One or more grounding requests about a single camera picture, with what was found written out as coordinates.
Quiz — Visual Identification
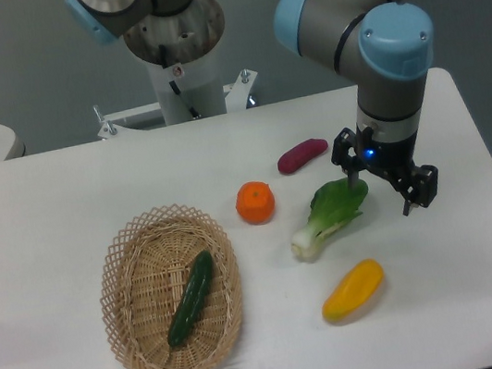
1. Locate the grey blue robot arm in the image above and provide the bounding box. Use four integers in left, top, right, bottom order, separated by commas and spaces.
65, 0, 438, 208

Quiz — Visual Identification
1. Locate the oval wicker basket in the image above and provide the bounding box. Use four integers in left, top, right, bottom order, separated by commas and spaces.
101, 204, 243, 369

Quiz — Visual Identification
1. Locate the green bok choy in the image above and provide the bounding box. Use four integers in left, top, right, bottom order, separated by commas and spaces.
290, 178, 369, 262

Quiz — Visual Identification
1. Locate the purple sweet potato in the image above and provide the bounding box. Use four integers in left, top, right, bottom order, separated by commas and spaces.
277, 138, 328, 175

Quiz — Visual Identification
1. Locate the orange tangerine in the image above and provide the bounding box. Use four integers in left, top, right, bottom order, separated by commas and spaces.
235, 181, 276, 225

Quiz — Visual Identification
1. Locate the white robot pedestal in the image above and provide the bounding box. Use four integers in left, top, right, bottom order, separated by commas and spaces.
93, 0, 258, 139

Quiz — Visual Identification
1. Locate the yellow mango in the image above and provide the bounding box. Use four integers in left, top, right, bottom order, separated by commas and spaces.
321, 258, 385, 323

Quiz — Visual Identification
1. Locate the green cucumber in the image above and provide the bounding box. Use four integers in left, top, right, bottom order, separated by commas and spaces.
166, 250, 214, 349

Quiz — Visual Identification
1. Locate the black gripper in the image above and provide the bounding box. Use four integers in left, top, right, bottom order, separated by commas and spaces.
331, 128, 438, 216

